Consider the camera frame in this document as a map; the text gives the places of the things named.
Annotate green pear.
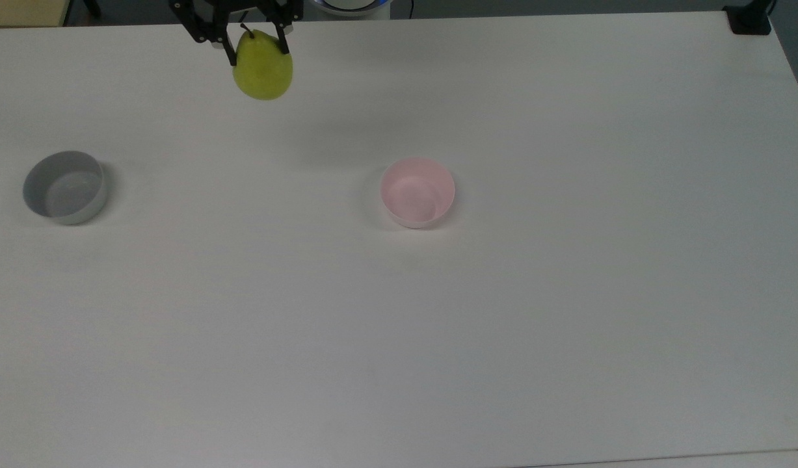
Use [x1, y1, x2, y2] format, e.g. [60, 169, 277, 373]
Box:
[233, 25, 294, 101]

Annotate tan wooden board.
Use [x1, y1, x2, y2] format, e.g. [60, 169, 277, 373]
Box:
[0, 0, 72, 28]

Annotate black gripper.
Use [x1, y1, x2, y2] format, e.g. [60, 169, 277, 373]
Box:
[169, 0, 304, 68]

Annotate pink plastic bowl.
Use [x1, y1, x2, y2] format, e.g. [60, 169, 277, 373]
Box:
[380, 157, 456, 229]

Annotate grey plastic bowl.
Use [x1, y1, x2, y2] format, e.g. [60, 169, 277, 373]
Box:
[23, 151, 107, 226]

